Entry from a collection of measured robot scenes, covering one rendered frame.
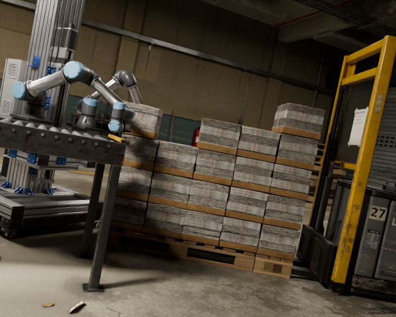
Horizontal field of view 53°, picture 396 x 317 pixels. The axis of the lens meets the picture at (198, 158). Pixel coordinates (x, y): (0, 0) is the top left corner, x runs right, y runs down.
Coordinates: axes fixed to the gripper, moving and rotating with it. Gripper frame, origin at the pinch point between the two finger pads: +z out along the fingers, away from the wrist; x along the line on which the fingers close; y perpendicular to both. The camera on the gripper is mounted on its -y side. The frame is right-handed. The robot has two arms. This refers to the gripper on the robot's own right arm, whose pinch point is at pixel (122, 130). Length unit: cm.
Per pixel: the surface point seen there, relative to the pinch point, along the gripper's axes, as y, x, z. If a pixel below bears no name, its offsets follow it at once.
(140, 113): 14.4, -9.4, 7.8
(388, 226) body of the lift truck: -30, -200, -6
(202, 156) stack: -8, -59, 8
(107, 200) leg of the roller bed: -36, -10, -74
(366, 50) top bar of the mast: 96, -168, 22
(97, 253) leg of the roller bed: -65, -10, -74
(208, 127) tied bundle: 14, -60, 9
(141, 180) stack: -33.2, -19.4, 7.8
